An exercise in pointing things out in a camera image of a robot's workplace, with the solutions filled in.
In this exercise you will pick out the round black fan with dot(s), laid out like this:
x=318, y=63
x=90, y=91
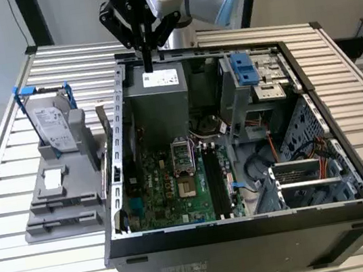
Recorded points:
x=208, y=124

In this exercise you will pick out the grey power supply unit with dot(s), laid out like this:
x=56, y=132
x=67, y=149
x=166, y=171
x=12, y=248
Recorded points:
x=157, y=112

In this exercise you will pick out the small black box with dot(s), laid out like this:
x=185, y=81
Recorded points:
x=353, y=48

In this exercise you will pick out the silver CPU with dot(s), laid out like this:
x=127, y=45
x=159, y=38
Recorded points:
x=52, y=179

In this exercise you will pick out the blue plastic drive latch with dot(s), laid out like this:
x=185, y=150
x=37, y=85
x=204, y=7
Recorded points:
x=243, y=68

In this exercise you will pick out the grey parts rack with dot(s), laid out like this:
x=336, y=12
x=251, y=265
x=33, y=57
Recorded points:
x=72, y=179

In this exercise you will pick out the graphics card metal bracket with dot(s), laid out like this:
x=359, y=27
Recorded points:
x=106, y=126

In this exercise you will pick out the black open PC case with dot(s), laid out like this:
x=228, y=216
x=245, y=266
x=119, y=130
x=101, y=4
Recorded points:
x=221, y=263

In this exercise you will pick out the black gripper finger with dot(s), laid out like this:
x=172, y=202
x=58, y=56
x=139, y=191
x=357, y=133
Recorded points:
x=117, y=26
x=165, y=29

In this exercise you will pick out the CPU socket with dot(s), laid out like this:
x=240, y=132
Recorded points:
x=187, y=186

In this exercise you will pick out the perforated metal disk bay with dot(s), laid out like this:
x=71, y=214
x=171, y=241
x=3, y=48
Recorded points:
x=297, y=125

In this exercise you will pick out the blue expansion slot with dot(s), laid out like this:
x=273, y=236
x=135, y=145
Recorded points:
x=137, y=206

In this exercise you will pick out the black RAM slot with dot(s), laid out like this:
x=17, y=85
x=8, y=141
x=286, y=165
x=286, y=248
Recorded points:
x=219, y=179
x=215, y=180
x=210, y=181

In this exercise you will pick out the blue disk carrier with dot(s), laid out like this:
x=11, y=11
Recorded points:
x=24, y=91

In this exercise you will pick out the green motherboard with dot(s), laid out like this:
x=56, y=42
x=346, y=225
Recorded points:
x=156, y=184

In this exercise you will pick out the black expansion slot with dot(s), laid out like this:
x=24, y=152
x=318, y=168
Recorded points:
x=133, y=170

